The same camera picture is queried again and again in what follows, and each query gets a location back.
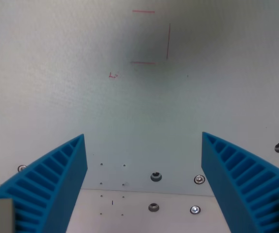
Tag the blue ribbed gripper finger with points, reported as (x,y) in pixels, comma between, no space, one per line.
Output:
(224,174)
(56,184)

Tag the silver screw with washer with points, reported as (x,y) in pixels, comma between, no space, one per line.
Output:
(21,167)
(199,179)
(195,210)

